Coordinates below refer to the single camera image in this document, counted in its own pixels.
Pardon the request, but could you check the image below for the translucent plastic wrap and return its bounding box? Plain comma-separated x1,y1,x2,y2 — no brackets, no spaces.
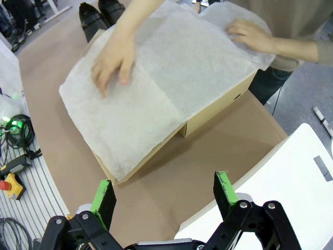
0,90,28,123

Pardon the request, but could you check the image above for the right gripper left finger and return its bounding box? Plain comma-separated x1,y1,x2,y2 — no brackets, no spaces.
39,179,125,250

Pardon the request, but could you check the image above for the white foam block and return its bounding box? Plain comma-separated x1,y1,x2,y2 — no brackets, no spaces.
173,122,333,250

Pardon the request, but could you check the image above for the ribbed grey mounting plate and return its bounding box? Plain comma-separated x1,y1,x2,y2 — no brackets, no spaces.
0,122,71,250

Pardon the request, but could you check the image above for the person's right hand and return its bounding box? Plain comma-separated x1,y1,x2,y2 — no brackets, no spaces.
91,33,137,99

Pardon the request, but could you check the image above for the person's right forearm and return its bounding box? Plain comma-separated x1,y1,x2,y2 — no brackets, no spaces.
114,0,164,40

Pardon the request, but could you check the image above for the person's left hand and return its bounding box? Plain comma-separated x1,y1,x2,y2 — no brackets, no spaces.
225,18,276,54

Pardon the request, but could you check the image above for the person's left forearm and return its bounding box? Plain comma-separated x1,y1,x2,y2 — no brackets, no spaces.
272,35,333,65

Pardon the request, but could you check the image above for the grey cable loop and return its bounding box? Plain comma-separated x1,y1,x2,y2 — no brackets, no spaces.
0,217,33,250

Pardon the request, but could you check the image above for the white tube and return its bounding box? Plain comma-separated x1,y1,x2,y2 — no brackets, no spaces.
312,106,333,138

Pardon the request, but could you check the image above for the person in beige sweater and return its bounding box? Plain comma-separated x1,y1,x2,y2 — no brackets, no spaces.
226,0,333,106

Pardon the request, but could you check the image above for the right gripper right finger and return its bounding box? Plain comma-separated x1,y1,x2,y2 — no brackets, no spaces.
205,170,302,250

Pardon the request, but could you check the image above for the black leather dress shoe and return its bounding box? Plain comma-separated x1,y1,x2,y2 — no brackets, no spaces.
98,0,126,27
79,2,111,44

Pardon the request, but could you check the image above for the grey handheld enabling device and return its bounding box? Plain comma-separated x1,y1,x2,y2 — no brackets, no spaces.
0,155,32,174

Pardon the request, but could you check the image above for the thin black cable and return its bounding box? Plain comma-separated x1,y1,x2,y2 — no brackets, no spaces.
272,78,287,115

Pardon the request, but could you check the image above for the black coiled cable bundle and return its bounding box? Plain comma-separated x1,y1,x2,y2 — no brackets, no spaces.
4,114,42,159

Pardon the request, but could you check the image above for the white tissue paper sheet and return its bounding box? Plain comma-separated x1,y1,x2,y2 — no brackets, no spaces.
58,0,276,183

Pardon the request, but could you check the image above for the cardboard shoe box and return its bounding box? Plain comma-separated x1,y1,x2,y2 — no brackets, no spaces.
85,27,258,186

